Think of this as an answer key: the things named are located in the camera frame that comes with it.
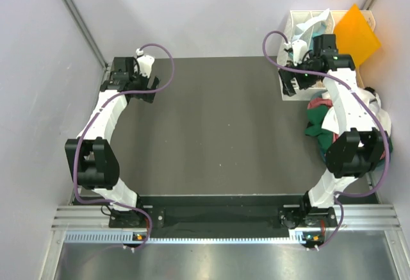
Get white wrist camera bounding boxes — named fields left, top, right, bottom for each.
left=284, top=39, right=308, bottom=66
left=135, top=48, right=155, bottom=78

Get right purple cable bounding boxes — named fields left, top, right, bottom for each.
left=263, top=31, right=392, bottom=252

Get green t shirt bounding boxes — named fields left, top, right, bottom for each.
left=304, top=105, right=338, bottom=161

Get teal white headphones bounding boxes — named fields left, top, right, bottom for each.
left=290, top=9, right=334, bottom=50

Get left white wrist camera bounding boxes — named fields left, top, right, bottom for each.
left=135, top=48, right=155, bottom=78

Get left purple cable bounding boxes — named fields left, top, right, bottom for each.
left=72, top=43, right=176, bottom=254

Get aluminium frame rail front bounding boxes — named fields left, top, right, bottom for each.
left=52, top=204, right=400, bottom=236

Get grey slotted cable duct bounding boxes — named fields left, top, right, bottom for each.
left=64, top=231, right=323, bottom=245

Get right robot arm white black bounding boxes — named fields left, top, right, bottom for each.
left=279, top=34, right=390, bottom=229

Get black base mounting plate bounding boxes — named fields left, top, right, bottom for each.
left=108, top=195, right=337, bottom=229

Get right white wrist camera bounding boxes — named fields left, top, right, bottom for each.
left=284, top=39, right=308, bottom=66

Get aluminium corner post left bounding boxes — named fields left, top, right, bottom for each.
left=62, top=0, right=108, bottom=70

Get pink t shirt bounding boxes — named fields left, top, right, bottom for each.
left=307, top=97, right=332, bottom=110

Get purple cable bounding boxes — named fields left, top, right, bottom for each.
left=72, top=43, right=176, bottom=254
left=263, top=31, right=392, bottom=252

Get white plastic file organizer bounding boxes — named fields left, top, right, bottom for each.
left=277, top=10, right=376, bottom=101

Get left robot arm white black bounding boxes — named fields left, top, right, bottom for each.
left=65, top=52, right=160, bottom=227

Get white printed t shirt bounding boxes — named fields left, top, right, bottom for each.
left=322, top=87, right=391, bottom=136

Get orange plastic folder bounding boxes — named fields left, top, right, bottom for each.
left=333, top=4, right=381, bottom=68

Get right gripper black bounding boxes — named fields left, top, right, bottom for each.
left=277, top=53, right=319, bottom=97

